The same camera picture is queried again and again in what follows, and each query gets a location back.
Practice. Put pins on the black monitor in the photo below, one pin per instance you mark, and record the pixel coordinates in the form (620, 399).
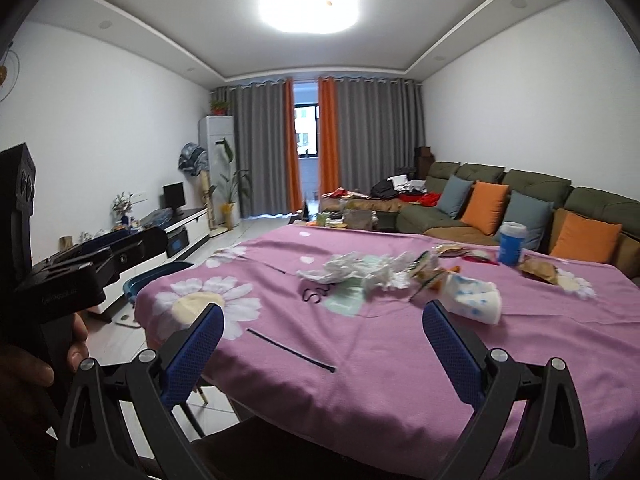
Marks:
(173, 197)

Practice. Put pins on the blue-grey cushion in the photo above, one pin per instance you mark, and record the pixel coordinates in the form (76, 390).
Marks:
(532, 212)
(454, 197)

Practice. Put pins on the wall-mounted fan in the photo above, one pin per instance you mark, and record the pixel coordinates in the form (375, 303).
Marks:
(7, 75)

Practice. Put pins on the green sofa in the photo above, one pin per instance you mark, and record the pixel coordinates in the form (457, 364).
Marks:
(530, 180)

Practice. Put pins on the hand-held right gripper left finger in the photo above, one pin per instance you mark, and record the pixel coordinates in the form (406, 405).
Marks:
(197, 355)

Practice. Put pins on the white blue-dotted tissue packet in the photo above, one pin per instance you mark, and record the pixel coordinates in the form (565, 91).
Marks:
(472, 300)

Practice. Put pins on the pile of clothes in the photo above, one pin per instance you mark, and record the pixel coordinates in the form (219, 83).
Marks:
(395, 187)

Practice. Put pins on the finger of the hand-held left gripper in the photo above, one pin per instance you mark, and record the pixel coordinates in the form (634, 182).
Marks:
(80, 254)
(142, 252)

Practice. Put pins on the cracker packet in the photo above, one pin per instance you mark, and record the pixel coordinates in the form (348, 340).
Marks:
(452, 250)

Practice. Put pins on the grey and orange curtain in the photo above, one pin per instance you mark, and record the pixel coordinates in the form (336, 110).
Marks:
(260, 150)
(375, 135)

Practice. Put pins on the dark coffee table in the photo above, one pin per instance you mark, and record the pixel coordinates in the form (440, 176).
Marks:
(385, 220)

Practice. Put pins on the brown foil wrapper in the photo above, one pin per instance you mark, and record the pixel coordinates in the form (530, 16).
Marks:
(539, 270)

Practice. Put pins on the clear plastic bag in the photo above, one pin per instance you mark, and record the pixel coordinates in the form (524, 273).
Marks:
(325, 270)

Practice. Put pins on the cloth-covered standing fan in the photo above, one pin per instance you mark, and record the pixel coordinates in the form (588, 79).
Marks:
(194, 159)

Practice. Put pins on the person's left hand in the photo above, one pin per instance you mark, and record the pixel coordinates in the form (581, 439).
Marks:
(27, 367)

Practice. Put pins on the orange cushion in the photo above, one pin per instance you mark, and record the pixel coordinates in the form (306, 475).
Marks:
(585, 237)
(484, 207)

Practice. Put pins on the vase of dried flowers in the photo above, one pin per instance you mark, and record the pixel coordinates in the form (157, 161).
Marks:
(122, 207)

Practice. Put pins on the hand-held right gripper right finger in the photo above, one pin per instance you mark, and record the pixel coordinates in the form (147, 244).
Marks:
(450, 355)

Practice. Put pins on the green snack wrapper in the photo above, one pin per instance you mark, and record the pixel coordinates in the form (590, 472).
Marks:
(427, 272)

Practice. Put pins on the blue-white wrapped bundle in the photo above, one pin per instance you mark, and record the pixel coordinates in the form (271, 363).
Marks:
(156, 218)

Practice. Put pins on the white standing air conditioner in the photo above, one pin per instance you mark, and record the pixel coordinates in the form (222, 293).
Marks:
(215, 132)

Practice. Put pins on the small potted plant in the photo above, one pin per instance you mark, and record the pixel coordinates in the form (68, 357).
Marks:
(220, 107)

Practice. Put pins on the white TV cabinet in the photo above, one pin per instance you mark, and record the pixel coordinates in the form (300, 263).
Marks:
(192, 232)

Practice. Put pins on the tall plant in yellow vase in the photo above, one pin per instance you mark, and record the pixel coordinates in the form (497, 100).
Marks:
(231, 210)

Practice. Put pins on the teal plastic bin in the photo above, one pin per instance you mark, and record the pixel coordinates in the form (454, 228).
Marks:
(150, 280)

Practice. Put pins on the brown snack bag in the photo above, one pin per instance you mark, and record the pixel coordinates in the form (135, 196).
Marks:
(359, 219)

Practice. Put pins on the red snack packet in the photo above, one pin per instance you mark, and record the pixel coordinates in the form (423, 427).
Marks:
(479, 258)

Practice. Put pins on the pink floral tablecloth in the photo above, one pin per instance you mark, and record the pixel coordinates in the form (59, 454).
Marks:
(400, 370)

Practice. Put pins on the blue cup with white lid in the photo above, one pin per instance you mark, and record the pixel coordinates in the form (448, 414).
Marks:
(512, 245)

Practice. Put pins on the window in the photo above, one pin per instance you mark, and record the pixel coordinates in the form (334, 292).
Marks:
(306, 130)

